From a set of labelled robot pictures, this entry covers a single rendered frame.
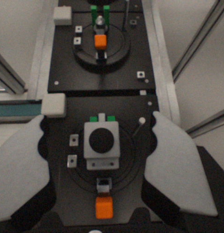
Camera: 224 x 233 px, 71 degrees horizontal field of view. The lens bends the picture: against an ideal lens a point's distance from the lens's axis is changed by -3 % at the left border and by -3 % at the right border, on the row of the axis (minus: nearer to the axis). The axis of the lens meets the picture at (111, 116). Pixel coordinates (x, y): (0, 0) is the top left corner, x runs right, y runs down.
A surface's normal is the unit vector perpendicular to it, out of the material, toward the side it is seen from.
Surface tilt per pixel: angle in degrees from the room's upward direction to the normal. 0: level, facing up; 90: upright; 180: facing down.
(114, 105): 0
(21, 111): 0
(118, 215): 0
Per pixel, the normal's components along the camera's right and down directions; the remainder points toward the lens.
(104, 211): 0.04, 0.03
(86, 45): 0.03, -0.34
